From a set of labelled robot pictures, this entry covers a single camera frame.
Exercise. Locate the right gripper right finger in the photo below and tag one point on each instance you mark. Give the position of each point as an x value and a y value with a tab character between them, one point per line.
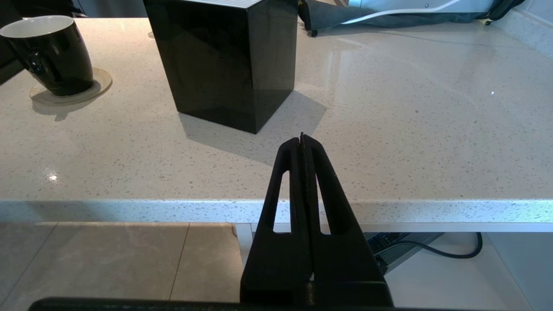
345	263

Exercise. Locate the black mug white inside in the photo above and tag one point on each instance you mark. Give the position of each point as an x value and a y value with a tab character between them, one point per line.
60	56

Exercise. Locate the dark gray cloth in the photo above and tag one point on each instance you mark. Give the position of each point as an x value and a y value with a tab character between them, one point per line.
328	19

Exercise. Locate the black power strip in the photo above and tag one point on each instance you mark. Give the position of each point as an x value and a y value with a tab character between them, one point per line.
389	248

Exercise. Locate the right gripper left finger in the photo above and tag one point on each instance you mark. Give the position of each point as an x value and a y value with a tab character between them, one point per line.
276	268

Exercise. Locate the round translucent coaster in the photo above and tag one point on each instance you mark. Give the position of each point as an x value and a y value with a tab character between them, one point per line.
101	86

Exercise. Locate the black tissue box white lid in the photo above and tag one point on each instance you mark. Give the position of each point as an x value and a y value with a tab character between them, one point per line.
216	65

